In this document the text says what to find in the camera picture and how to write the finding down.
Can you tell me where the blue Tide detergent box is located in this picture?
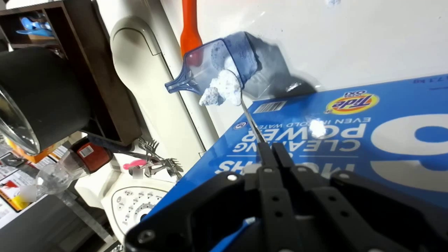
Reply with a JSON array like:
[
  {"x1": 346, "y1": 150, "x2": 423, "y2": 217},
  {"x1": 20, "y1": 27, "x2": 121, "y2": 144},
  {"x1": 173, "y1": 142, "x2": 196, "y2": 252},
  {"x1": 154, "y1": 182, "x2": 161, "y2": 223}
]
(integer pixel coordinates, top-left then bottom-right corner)
[{"x1": 139, "y1": 74, "x2": 448, "y2": 252}]

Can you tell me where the small pink object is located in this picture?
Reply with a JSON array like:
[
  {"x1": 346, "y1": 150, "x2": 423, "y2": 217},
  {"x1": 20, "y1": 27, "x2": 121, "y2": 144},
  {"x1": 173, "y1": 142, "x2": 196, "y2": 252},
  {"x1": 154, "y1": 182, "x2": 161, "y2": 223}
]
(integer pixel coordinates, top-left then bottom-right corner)
[{"x1": 124, "y1": 158, "x2": 149, "y2": 171}]

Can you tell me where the blue plastic scoop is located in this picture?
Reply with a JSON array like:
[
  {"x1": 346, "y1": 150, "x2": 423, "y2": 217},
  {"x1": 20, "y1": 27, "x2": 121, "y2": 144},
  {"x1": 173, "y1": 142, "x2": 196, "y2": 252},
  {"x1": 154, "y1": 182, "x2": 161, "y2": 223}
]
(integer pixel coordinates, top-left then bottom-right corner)
[{"x1": 166, "y1": 31, "x2": 289, "y2": 109}]

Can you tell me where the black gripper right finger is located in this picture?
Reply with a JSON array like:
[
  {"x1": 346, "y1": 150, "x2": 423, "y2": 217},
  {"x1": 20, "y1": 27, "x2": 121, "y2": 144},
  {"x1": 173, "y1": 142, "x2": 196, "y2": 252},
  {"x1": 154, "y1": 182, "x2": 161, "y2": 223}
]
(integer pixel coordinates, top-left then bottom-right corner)
[{"x1": 273, "y1": 140, "x2": 448, "y2": 252}]

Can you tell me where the clear plastic bottle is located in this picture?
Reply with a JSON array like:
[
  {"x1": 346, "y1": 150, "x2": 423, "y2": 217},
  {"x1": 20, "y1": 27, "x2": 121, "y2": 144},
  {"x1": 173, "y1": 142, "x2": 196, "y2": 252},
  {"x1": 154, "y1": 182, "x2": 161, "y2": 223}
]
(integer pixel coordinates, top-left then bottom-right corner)
[{"x1": 19, "y1": 151, "x2": 90, "y2": 202}]

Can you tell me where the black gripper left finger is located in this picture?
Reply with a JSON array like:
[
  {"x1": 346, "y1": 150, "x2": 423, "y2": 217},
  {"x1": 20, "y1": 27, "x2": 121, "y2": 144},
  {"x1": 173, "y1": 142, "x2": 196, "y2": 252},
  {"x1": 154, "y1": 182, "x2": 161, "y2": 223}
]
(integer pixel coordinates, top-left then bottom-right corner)
[{"x1": 124, "y1": 142, "x2": 301, "y2": 252}]

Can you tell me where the grey pot with lid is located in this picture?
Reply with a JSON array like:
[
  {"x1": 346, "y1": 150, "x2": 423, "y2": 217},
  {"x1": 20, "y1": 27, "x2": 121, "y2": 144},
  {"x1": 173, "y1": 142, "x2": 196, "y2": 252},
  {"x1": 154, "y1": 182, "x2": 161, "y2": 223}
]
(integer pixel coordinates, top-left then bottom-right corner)
[{"x1": 0, "y1": 48, "x2": 93, "y2": 156}]

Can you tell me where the metal fork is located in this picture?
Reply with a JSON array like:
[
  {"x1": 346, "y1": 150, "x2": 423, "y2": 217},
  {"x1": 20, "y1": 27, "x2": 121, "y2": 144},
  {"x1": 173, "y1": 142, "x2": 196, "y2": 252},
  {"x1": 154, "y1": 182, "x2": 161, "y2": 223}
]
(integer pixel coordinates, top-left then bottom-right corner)
[{"x1": 128, "y1": 137, "x2": 185, "y2": 179}]

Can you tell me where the thin metal spoon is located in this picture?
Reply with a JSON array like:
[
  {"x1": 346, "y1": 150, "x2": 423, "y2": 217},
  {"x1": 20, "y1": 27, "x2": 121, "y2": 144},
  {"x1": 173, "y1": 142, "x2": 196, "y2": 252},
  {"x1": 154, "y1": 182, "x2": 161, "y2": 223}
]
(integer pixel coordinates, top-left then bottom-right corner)
[{"x1": 199, "y1": 69, "x2": 271, "y2": 146}]

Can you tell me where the white washing machine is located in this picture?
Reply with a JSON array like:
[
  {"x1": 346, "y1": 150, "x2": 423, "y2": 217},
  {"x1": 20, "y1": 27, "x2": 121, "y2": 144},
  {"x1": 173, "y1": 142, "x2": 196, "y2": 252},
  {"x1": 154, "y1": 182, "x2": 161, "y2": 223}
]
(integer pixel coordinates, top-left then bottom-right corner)
[{"x1": 160, "y1": 0, "x2": 448, "y2": 137}]

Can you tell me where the small blue plastic piece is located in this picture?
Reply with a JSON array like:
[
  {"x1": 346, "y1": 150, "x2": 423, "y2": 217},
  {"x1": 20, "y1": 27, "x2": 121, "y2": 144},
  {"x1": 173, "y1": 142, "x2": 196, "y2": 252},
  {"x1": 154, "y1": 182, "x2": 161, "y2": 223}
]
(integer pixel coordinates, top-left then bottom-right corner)
[{"x1": 19, "y1": 16, "x2": 55, "y2": 39}]

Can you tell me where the orange spatula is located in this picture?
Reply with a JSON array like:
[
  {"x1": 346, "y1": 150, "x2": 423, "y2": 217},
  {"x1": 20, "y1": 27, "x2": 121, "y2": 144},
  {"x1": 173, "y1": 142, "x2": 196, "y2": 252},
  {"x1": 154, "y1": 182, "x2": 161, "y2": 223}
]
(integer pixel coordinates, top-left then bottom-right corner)
[{"x1": 181, "y1": 0, "x2": 203, "y2": 58}]

